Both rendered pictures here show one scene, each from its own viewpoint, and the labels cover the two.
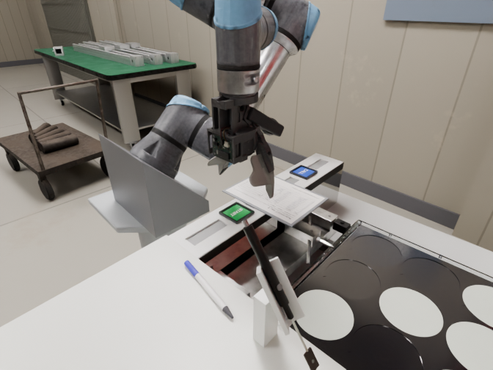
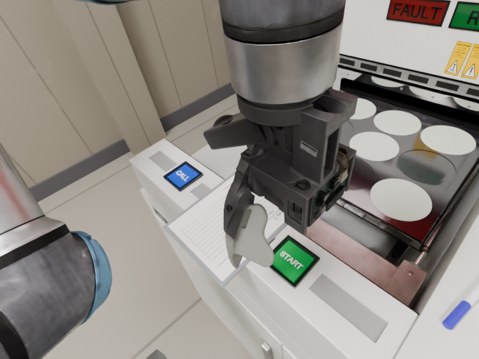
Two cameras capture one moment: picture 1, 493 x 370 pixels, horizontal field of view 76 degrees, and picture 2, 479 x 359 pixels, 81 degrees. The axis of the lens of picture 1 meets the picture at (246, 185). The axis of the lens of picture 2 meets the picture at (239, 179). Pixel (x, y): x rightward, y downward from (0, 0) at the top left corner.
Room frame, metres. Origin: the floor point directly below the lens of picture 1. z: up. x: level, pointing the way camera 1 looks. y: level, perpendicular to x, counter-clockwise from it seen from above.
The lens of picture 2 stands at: (0.58, 0.21, 1.32)
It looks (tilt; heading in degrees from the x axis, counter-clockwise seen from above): 45 degrees down; 280
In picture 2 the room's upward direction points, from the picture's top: 10 degrees counter-clockwise
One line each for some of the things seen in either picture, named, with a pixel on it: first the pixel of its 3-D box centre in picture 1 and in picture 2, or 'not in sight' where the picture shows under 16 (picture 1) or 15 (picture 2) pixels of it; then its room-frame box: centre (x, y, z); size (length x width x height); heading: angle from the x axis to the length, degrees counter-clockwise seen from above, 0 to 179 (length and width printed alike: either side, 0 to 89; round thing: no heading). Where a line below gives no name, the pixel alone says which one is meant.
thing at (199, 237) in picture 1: (271, 214); (235, 236); (0.66, -0.06, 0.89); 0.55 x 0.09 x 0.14; 137
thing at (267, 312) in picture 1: (276, 310); not in sight; (0.26, -0.04, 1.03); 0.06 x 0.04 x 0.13; 47
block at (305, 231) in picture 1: (301, 230); not in sight; (0.59, -0.13, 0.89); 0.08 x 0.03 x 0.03; 47
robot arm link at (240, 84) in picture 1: (239, 81); (284, 55); (0.57, 0.01, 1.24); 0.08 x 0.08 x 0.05
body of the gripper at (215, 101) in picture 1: (236, 125); (291, 149); (0.57, 0.02, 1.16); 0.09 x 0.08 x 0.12; 137
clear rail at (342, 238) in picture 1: (319, 260); (325, 194); (0.48, -0.15, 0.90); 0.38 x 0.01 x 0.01; 137
